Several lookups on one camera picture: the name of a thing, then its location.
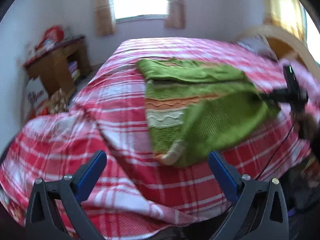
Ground brown wooden desk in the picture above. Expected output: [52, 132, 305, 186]
[24, 35, 92, 98]

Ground stacked boxes in desk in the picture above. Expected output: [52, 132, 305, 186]
[68, 61, 80, 81]

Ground person right hand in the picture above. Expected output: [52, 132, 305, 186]
[292, 112, 319, 141]

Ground yellow curtain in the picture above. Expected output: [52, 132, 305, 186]
[264, 0, 306, 43]

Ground left beige curtain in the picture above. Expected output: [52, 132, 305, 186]
[93, 0, 116, 37]

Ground gold patterned bag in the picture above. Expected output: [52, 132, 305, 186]
[48, 89, 68, 114]

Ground beige curtain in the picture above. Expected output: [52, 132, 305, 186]
[164, 0, 185, 29]
[93, 0, 116, 37]

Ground white paper shopping bag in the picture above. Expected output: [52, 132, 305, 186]
[21, 77, 49, 125]

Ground right beige curtain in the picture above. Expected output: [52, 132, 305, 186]
[164, 0, 185, 29]

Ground green orange striped knit sweater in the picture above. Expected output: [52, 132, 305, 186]
[136, 58, 280, 167]

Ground cream wooden headboard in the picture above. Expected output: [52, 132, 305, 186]
[236, 24, 319, 79]

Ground striped pillow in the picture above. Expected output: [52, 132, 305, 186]
[236, 35, 278, 61]

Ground red gift box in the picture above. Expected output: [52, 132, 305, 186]
[34, 25, 65, 50]

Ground red plastic bag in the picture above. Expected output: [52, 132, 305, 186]
[29, 99, 53, 120]

